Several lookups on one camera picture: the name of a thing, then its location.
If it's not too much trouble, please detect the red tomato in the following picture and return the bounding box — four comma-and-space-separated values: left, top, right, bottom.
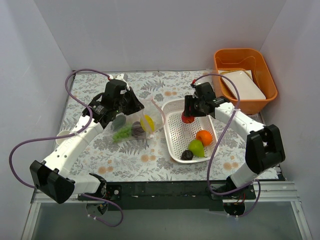
181, 112, 195, 124

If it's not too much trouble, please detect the dark green avocado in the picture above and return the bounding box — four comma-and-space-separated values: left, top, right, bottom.
110, 115, 127, 132

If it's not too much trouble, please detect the green grape bunch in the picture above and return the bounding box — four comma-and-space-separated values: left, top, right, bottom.
112, 124, 132, 143

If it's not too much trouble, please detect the orange fruit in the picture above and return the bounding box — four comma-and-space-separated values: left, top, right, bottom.
195, 130, 213, 147

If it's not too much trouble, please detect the clear zip top bag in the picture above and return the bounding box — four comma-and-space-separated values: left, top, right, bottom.
107, 98, 166, 143

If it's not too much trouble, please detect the dark red apple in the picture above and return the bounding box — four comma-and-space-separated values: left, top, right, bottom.
131, 121, 146, 139

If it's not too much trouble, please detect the yellow banana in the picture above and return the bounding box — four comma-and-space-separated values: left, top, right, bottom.
140, 114, 155, 133

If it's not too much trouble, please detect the green pear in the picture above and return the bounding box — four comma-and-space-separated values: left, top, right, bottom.
188, 139, 205, 158

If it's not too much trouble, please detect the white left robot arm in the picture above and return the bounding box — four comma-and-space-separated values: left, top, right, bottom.
30, 73, 144, 204

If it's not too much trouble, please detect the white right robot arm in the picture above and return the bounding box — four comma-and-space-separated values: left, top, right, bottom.
183, 82, 286, 199

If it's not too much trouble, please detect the floral patterned table mat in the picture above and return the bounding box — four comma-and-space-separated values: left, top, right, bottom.
47, 70, 280, 183

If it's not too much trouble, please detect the white perforated plastic basket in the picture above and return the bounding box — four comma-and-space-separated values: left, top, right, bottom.
162, 98, 218, 164

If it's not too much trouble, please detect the white rectangular plate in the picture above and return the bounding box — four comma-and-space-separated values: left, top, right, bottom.
218, 70, 266, 100

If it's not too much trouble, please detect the dark purple plum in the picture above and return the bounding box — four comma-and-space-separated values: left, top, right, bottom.
181, 150, 194, 161

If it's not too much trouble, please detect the orange plastic tub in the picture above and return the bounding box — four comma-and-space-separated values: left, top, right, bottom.
213, 48, 278, 115

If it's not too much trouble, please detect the white paper cup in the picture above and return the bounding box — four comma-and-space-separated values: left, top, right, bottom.
55, 130, 71, 146

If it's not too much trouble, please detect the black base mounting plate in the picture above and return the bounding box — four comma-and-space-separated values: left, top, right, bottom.
77, 179, 257, 212

